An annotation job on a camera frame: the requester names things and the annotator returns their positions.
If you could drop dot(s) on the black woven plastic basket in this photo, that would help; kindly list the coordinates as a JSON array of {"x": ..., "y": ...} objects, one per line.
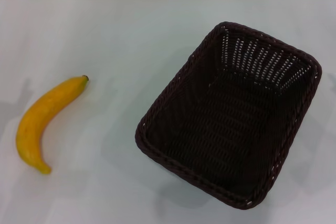
[{"x": 225, "y": 119}]

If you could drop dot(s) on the yellow banana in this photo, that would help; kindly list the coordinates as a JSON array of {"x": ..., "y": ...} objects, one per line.
[{"x": 39, "y": 113}]

